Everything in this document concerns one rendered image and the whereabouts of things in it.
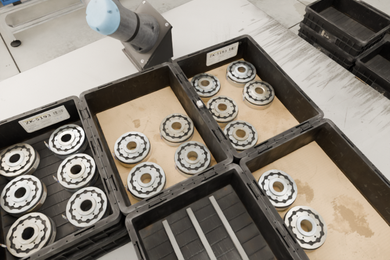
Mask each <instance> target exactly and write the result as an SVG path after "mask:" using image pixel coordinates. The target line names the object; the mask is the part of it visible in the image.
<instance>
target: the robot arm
mask: <svg viewBox="0 0 390 260"><path fill-rule="evenodd" d="M80 1H81V2H82V3H83V5H84V6H85V8H86V14H87V16H86V20H87V23H88V25H89V26H90V28H91V29H93V30H95V31H96V32H98V33H99V34H103V35H106V36H109V37H112V38H114V39H117V40H119V41H122V42H125V43H126V44H127V45H128V46H129V47H130V48H131V49H132V50H134V51H135V52H139V53H146V52H148V51H149V50H151V49H152V48H153V46H154V45H155V44H156V42H157V39H158V35H159V25H158V22H157V20H156V19H155V18H154V17H153V16H151V15H148V14H143V13H135V12H133V11H131V10H129V9H127V8H125V7H124V6H122V4H121V3H120V1H119V0H80Z"/></svg>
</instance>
